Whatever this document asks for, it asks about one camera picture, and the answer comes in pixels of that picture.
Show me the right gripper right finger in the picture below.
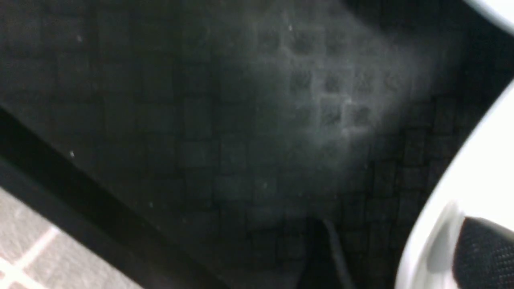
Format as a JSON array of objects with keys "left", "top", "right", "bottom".
[{"left": 453, "top": 217, "right": 514, "bottom": 289}]

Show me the grey checkered tablecloth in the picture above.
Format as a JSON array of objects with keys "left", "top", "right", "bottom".
[{"left": 0, "top": 190, "right": 140, "bottom": 289}]

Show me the large white square plate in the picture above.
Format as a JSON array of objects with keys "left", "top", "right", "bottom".
[{"left": 395, "top": 83, "right": 514, "bottom": 289}]

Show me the black serving tray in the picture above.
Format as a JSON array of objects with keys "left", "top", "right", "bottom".
[{"left": 1, "top": 0, "right": 513, "bottom": 289}]

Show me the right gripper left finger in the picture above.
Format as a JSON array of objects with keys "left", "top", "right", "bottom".
[{"left": 297, "top": 218, "right": 356, "bottom": 289}]

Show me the small white square bowl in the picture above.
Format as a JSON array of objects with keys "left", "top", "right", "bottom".
[{"left": 464, "top": 0, "right": 514, "bottom": 35}]

